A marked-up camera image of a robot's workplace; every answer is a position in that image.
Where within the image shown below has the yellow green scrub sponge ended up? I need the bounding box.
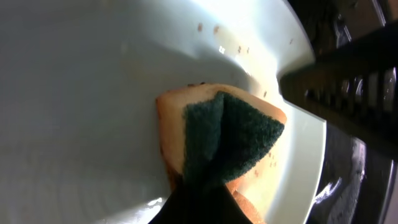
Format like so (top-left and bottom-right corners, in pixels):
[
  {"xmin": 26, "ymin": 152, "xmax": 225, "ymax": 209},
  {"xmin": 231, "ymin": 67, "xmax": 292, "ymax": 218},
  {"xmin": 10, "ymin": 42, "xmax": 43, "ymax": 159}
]
[{"xmin": 155, "ymin": 83, "xmax": 287, "ymax": 223}]

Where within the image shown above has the light blue plate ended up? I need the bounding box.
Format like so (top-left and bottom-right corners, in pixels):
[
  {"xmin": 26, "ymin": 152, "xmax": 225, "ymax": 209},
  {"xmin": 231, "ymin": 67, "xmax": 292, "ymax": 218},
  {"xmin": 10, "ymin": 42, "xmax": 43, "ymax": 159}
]
[{"xmin": 1, "ymin": 0, "xmax": 326, "ymax": 223}]

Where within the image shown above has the black round tray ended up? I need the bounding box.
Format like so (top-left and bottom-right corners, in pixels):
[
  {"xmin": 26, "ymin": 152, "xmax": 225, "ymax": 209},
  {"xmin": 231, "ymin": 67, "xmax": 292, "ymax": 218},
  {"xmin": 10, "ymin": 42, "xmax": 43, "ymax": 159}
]
[{"xmin": 291, "ymin": 0, "xmax": 397, "ymax": 223}]

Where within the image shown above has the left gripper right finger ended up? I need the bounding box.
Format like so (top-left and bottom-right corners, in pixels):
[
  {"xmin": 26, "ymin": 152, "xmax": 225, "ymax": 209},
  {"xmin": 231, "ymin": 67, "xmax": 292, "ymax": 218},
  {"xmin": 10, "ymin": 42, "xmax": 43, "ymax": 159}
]
[{"xmin": 201, "ymin": 186, "xmax": 251, "ymax": 224}]

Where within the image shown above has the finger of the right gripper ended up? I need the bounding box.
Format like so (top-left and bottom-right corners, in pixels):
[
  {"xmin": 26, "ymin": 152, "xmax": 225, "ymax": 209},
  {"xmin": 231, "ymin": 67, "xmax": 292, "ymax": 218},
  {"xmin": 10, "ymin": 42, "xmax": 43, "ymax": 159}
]
[{"xmin": 279, "ymin": 21, "xmax": 397, "ymax": 159}]

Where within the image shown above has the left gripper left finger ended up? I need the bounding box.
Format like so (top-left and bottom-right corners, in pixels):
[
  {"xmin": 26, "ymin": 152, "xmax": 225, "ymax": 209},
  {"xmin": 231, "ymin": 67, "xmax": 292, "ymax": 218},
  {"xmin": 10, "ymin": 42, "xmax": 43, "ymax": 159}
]
[{"xmin": 149, "ymin": 185, "xmax": 200, "ymax": 224}]

